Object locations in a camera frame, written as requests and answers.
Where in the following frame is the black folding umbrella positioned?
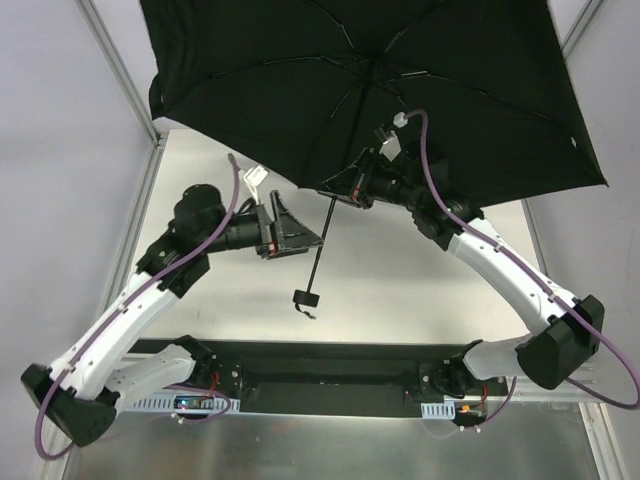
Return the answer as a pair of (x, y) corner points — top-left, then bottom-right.
(138, 0), (610, 320)

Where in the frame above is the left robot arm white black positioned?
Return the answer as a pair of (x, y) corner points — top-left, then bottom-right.
(21, 184), (322, 447)

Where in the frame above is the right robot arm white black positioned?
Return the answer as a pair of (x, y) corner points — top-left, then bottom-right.
(318, 149), (604, 398)

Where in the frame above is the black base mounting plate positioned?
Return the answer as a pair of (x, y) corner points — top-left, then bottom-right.
(124, 337), (517, 416)

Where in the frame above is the left circuit board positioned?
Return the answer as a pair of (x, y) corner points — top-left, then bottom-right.
(174, 395), (216, 410)

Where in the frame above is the circuit board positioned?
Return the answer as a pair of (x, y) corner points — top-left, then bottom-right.
(456, 403), (487, 418)
(174, 395), (216, 410)

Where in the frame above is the right circuit board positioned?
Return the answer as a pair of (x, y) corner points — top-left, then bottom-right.
(456, 403), (487, 418)

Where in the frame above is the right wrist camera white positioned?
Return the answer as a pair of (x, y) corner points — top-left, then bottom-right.
(375, 112), (408, 162)

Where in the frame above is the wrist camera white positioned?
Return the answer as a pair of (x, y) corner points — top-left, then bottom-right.
(242, 165), (269, 204)
(375, 112), (408, 162)

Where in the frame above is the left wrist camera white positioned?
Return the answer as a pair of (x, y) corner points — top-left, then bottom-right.
(242, 165), (269, 204)

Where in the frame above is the left white cable duct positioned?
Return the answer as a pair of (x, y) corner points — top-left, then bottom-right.
(126, 392), (240, 415)

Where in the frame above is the white cable duct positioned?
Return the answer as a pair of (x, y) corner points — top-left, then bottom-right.
(126, 392), (240, 415)
(420, 402), (464, 420)

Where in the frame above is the right white cable duct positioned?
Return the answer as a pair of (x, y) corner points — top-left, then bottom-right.
(420, 402), (464, 420)

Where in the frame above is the aluminium cross rail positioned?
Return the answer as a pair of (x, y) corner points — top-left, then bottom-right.
(514, 362), (609, 401)

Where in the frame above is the right aluminium frame post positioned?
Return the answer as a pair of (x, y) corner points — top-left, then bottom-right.
(554, 0), (606, 59)

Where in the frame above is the aluminium frame post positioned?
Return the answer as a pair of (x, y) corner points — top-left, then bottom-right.
(554, 0), (606, 59)
(75, 0), (162, 146)

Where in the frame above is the left aluminium frame post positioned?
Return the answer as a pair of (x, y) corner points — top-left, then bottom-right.
(75, 0), (162, 146)

